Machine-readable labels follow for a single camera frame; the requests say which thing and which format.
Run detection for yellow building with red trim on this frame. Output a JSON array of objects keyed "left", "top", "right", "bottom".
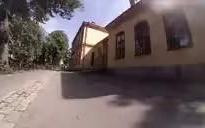
[{"left": 70, "top": 20, "right": 110, "bottom": 70}]

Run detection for grey asphalt ground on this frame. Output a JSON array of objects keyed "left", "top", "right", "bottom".
[{"left": 0, "top": 68, "right": 205, "bottom": 128}]

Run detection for round green tree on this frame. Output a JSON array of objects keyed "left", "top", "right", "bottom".
[{"left": 42, "top": 29, "right": 72, "bottom": 67}]

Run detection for yellow building with dark base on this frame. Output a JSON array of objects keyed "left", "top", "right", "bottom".
[{"left": 104, "top": 0, "right": 205, "bottom": 82}]

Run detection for cobblestone strip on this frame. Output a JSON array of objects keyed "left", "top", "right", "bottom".
[{"left": 0, "top": 79, "right": 47, "bottom": 128}]

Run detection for large tree with thick trunk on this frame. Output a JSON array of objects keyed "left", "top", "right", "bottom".
[{"left": 0, "top": 0, "right": 85, "bottom": 74}]

